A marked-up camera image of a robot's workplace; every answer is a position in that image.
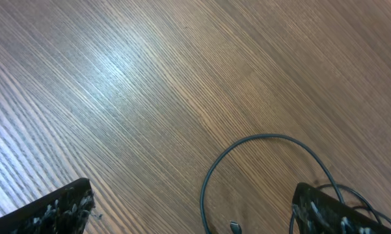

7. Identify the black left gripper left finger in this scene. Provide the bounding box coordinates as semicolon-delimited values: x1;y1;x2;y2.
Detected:
0;177;95;234

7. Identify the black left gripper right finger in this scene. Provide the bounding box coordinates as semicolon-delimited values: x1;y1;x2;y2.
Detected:
291;183;391;234

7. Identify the thin black USB cable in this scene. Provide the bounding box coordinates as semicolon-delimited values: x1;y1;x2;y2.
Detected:
200;133;345;234

